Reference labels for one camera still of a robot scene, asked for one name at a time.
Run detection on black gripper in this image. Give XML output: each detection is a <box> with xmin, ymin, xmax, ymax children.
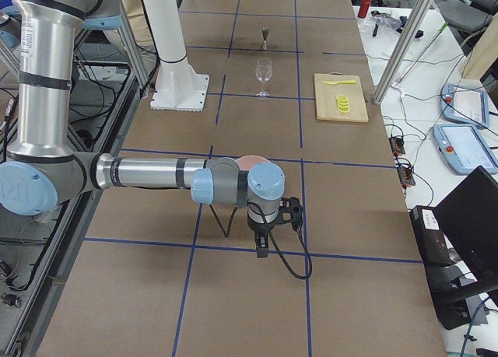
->
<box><xmin>248</xmin><ymin>215</ymin><xmax>279</xmax><ymax>258</ymax></box>

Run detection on steel jigger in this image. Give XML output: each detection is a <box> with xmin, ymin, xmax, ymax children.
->
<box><xmin>261</xmin><ymin>27</ymin><xmax>270</xmax><ymax>51</ymax></box>

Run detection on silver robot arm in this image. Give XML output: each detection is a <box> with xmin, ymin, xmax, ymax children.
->
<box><xmin>1</xmin><ymin>0</ymin><xmax>285</xmax><ymax>257</ymax></box>

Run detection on pink bowl of ice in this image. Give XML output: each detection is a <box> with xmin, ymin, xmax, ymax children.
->
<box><xmin>236</xmin><ymin>155</ymin><xmax>268</xmax><ymax>171</ymax></box>

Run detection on clear wine glass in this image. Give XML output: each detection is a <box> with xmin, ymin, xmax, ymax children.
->
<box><xmin>255</xmin><ymin>58</ymin><xmax>273</xmax><ymax>100</ymax></box>

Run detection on wooden cutting board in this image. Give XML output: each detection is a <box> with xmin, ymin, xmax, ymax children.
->
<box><xmin>314</xmin><ymin>73</ymin><xmax>369</xmax><ymax>123</ymax></box>

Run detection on lemon slices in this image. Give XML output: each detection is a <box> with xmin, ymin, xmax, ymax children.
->
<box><xmin>336</xmin><ymin>95</ymin><xmax>350</xmax><ymax>114</ymax></box>

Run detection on black computer box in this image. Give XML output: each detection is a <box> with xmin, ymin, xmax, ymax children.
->
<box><xmin>409</xmin><ymin>205</ymin><xmax>461</xmax><ymax>267</ymax></box>

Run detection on yellow plastic knife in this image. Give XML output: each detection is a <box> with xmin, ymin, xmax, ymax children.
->
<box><xmin>322</xmin><ymin>79</ymin><xmax>356</xmax><ymax>86</ymax></box>

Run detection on black monitor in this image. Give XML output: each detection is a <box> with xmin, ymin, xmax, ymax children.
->
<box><xmin>433</xmin><ymin>166</ymin><xmax>497</xmax><ymax>279</ymax></box>

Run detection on near teach pendant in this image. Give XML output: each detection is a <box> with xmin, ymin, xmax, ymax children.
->
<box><xmin>433</xmin><ymin>124</ymin><xmax>497</xmax><ymax>175</ymax></box>

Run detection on teach pendant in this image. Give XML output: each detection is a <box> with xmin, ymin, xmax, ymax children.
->
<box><xmin>433</xmin><ymin>124</ymin><xmax>497</xmax><ymax>175</ymax></box>
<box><xmin>441</xmin><ymin>83</ymin><xmax>489</xmax><ymax>128</ymax></box>

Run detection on far teach pendant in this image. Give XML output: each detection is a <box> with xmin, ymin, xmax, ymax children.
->
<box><xmin>441</xmin><ymin>83</ymin><xmax>489</xmax><ymax>128</ymax></box>

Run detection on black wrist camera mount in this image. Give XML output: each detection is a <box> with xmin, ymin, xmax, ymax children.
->
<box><xmin>275</xmin><ymin>197</ymin><xmax>303</xmax><ymax>233</ymax></box>

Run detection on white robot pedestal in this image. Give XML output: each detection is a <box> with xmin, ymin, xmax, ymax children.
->
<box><xmin>142</xmin><ymin>0</ymin><xmax>209</xmax><ymax>112</ymax></box>

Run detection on green handled reacher stick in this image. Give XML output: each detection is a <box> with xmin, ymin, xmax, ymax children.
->
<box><xmin>391</xmin><ymin>22</ymin><xmax>448</xmax><ymax>89</ymax></box>

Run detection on aluminium frame post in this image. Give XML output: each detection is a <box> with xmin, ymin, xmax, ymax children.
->
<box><xmin>373</xmin><ymin>0</ymin><xmax>433</xmax><ymax>105</ymax></box>

